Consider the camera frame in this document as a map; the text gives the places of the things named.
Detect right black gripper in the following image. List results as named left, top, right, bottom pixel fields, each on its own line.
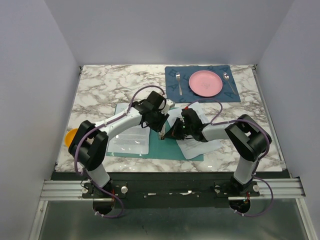
left=164, top=117, right=194, bottom=141

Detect printed paper sheets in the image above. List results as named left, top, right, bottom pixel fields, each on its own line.
left=106, top=102, right=151, bottom=155

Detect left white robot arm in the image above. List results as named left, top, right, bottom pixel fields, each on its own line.
left=68, top=91, right=175, bottom=198

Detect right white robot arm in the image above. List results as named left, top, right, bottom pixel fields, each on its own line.
left=164, top=108, right=272, bottom=196

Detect metal folder clip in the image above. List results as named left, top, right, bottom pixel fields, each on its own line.
left=158, top=124, right=166, bottom=140

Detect blue letter placemat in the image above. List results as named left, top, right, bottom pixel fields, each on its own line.
left=164, top=65, right=241, bottom=103

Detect silver fork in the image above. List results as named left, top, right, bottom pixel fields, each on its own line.
left=175, top=72, right=183, bottom=96

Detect pink plate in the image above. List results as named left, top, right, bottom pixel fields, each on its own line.
left=188, top=70, right=223, bottom=98

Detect silver spoon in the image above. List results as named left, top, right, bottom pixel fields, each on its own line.
left=222, top=72, right=237, bottom=95

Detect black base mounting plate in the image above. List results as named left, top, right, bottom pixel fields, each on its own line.
left=52, top=171, right=292, bottom=213

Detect orange bowl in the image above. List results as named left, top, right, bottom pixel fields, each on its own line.
left=64, top=128, right=78, bottom=148

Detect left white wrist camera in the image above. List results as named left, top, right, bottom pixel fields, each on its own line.
left=161, top=99, right=175, bottom=115

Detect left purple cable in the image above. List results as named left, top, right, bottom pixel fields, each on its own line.
left=74, top=85, right=166, bottom=219

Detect purple cable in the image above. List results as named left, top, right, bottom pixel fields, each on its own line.
left=184, top=98, right=275, bottom=218
left=74, top=85, right=166, bottom=219

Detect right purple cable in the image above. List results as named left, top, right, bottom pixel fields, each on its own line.
left=184, top=98, right=275, bottom=218

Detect aluminium frame rail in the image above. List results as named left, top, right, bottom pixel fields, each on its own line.
left=29, top=178, right=318, bottom=240

